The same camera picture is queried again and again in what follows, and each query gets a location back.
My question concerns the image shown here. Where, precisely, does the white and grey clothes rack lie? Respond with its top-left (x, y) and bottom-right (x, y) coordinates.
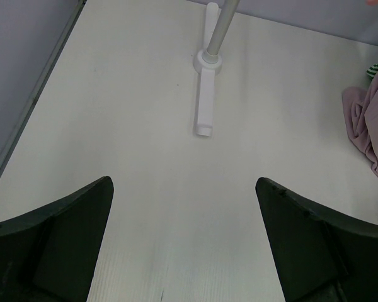
top-left (193, 0), bottom-right (240, 137)

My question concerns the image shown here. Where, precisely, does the green striped tank top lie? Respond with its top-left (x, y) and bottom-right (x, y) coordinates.
top-left (366, 63), bottom-right (378, 80)

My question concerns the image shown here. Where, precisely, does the left aluminium frame post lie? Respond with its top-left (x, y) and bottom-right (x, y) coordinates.
top-left (0, 1), bottom-right (85, 177)

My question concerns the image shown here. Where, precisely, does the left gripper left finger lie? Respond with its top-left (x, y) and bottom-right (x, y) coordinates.
top-left (0, 176), bottom-right (114, 301)

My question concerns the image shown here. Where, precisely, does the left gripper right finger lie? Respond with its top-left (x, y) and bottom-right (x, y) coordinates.
top-left (255, 177), bottom-right (378, 301)

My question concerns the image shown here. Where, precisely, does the mauve pink tank top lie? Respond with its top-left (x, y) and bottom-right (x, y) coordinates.
top-left (342, 72), bottom-right (378, 177)

